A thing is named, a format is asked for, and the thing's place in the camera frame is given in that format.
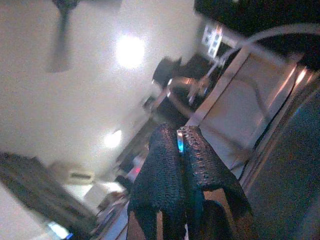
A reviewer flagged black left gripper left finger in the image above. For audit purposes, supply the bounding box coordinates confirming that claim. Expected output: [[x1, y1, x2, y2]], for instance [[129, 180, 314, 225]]
[[127, 123, 187, 240]]

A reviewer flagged round ceiling light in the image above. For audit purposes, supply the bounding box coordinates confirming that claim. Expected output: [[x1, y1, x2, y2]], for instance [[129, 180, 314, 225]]
[[103, 129, 123, 149], [116, 34, 146, 69]]

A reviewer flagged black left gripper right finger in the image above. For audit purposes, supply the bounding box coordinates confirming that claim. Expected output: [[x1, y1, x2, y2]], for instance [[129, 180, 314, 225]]
[[177, 124, 253, 240]]

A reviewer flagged small shiny metallic item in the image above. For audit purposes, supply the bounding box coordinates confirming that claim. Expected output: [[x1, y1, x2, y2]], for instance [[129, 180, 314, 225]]
[[176, 129, 186, 155]]

